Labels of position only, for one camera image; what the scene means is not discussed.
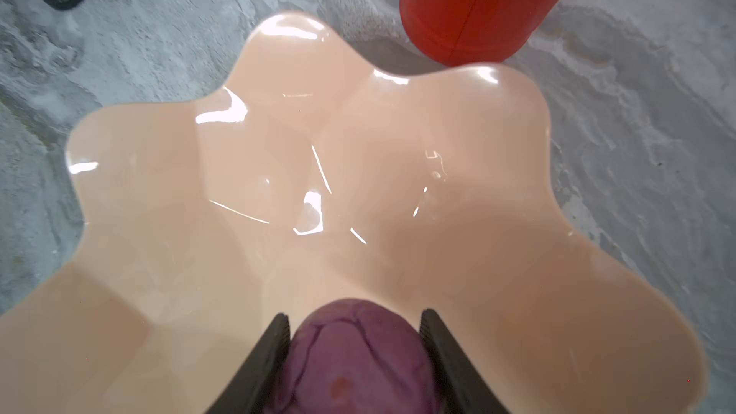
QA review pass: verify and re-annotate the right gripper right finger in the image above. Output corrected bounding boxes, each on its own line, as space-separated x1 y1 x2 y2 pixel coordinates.
419 309 510 414

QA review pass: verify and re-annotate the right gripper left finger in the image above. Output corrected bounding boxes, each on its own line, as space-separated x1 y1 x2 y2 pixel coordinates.
206 312 291 414

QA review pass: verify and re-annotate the purple fake fruit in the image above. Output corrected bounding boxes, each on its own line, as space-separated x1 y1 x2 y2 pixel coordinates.
265 299 442 413

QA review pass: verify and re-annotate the pink scalloped fruit bowl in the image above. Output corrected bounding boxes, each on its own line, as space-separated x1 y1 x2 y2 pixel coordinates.
1 13 708 413

